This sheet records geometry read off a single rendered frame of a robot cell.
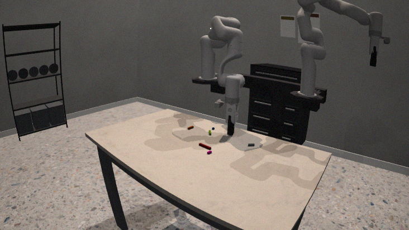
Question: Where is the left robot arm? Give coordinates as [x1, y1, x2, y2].
[297, 0, 390, 98]

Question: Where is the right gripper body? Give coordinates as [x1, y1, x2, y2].
[226, 103, 239, 124]

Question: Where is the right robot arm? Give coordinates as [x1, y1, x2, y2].
[199, 16, 245, 108]

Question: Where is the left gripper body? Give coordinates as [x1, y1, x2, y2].
[369, 35, 381, 55]

